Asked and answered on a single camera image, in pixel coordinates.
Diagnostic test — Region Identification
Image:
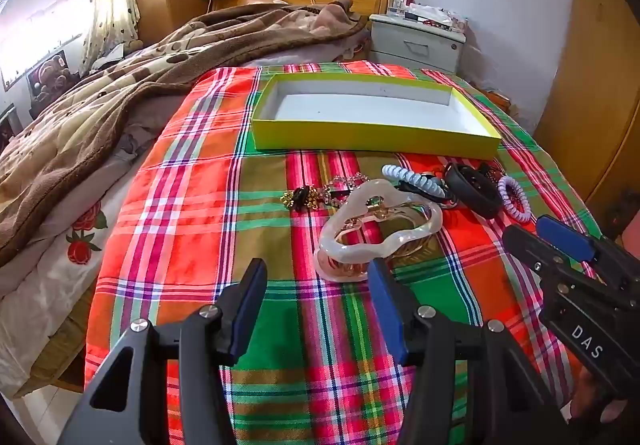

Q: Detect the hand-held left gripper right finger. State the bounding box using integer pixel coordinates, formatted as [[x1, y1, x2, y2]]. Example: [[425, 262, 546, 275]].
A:
[[367, 257, 571, 445]]

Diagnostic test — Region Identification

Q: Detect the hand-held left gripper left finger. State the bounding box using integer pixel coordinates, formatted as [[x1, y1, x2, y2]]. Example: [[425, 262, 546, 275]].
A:
[[59, 257, 268, 445]]

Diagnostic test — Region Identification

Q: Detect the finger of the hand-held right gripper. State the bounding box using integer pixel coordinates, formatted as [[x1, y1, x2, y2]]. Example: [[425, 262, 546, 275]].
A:
[[502, 225, 621, 306], [536, 215, 640, 293]]

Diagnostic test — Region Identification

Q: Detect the purple spiral hair tie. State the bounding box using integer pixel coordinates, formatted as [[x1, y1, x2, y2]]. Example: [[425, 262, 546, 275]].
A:
[[497, 176, 535, 224]]

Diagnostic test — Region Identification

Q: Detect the black wristband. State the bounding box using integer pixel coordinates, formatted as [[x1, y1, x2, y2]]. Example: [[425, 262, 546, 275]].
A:
[[444, 164, 502, 218]]

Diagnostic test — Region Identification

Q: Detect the large translucent hair claw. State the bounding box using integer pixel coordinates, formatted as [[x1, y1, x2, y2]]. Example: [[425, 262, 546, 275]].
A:
[[314, 178, 443, 282]]

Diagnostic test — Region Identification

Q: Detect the crystal bead bracelet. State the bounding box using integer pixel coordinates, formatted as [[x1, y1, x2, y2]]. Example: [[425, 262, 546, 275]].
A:
[[320, 175, 368, 206]]

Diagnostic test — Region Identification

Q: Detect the blue spiral hair tie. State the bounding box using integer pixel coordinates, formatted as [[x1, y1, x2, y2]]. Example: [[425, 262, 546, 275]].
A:
[[381, 164, 448, 198]]

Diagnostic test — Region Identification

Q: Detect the yellow-green shallow cardboard box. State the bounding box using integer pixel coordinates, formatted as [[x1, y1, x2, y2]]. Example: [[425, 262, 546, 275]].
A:
[[250, 72, 502, 161]]

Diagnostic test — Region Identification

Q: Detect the person's right hand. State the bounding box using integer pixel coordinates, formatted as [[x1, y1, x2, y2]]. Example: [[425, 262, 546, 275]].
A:
[[562, 360, 640, 426]]

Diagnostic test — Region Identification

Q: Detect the colourful plaid cloth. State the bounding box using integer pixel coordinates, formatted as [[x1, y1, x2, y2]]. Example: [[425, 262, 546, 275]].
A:
[[84, 62, 606, 445]]

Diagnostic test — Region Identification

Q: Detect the gold bow hair clip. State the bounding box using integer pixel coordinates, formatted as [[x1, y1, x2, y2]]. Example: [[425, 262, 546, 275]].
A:
[[280, 185, 323, 212]]

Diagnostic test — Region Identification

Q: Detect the wooden door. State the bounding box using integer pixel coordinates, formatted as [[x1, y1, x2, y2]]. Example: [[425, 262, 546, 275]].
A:
[[532, 0, 640, 206]]

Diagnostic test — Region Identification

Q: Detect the orange cardboard box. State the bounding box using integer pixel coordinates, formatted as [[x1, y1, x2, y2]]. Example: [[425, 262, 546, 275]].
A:
[[485, 88, 512, 110]]

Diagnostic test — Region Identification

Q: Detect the mauve quilt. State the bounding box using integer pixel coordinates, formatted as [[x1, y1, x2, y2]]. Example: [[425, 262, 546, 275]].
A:
[[112, 32, 373, 171]]

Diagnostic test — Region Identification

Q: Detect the white floral bed sheet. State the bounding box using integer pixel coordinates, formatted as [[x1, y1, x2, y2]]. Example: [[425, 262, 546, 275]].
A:
[[0, 165, 146, 396]]

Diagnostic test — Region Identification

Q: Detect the grey nightstand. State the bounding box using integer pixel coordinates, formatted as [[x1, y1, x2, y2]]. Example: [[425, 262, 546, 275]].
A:
[[369, 12, 468, 73]]

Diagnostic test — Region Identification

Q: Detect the brown patterned fleece blanket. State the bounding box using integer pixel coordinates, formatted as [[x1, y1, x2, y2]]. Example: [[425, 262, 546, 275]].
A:
[[0, 0, 371, 271]]

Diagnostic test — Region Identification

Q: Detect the pile of small toiletries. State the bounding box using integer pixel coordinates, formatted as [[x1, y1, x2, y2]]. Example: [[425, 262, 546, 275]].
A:
[[407, 0, 469, 33]]

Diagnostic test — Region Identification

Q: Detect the bright window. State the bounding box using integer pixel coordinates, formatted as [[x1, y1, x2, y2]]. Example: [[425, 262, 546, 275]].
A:
[[0, 0, 91, 91]]

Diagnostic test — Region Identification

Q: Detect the dark red bead bracelet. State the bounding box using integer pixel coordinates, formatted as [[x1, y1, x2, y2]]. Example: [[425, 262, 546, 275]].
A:
[[477, 161, 506, 181]]

